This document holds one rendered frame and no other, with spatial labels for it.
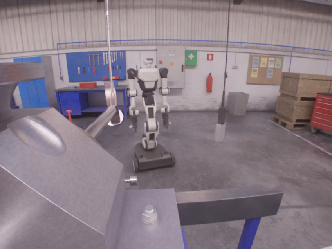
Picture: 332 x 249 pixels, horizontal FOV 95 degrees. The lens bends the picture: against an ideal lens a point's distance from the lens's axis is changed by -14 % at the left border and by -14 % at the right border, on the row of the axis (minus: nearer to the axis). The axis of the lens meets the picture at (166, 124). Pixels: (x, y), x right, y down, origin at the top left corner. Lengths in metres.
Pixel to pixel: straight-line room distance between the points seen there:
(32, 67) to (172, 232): 0.37
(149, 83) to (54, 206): 2.15
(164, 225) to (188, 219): 0.48
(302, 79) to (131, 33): 4.59
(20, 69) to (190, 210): 0.74
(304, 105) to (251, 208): 4.40
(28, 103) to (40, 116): 5.97
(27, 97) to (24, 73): 6.01
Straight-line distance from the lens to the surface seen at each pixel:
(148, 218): 0.37
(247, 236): 1.10
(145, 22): 5.59
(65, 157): 0.33
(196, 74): 5.55
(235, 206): 0.88
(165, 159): 2.49
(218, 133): 1.23
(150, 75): 2.31
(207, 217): 0.88
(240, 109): 5.57
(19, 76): 0.30
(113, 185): 0.36
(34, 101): 6.20
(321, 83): 5.40
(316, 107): 4.98
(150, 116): 2.41
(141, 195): 0.45
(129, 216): 0.41
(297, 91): 4.97
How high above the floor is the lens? 1.40
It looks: 19 degrees down
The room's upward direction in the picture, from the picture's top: straight up
